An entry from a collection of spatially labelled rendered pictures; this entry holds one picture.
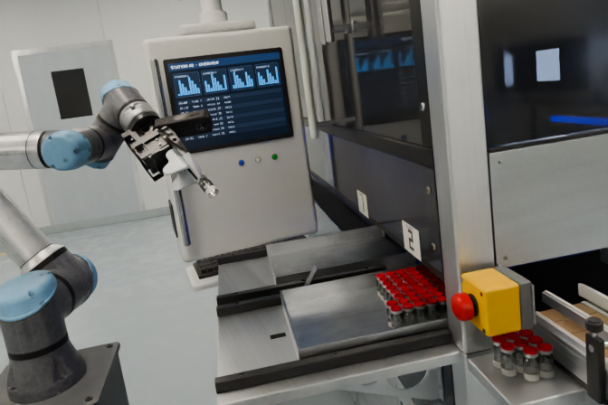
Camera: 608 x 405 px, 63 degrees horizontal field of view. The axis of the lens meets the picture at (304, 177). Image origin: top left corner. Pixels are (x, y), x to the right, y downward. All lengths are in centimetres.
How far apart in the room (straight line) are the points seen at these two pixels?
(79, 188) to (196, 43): 499
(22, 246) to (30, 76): 537
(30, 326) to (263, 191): 89
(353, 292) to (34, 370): 67
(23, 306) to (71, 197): 547
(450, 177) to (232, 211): 108
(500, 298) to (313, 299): 48
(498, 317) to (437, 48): 39
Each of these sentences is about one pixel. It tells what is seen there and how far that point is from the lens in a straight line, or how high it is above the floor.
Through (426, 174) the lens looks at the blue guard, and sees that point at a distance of 87.
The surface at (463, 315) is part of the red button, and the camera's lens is 77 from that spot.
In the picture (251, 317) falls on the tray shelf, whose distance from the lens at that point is 109.
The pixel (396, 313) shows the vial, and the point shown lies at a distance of 94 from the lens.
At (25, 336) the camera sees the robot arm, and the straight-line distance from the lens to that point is 119.
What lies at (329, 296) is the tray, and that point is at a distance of 113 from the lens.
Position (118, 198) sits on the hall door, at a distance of 649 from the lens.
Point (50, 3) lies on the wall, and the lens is 662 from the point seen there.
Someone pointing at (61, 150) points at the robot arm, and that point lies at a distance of 103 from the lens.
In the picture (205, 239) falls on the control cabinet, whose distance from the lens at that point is 175.
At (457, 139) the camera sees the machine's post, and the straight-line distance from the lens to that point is 78.
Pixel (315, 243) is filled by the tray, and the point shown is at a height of 89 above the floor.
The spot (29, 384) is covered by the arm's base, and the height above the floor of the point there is 83.
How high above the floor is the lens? 134
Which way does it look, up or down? 10 degrees down
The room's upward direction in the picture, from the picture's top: 8 degrees counter-clockwise
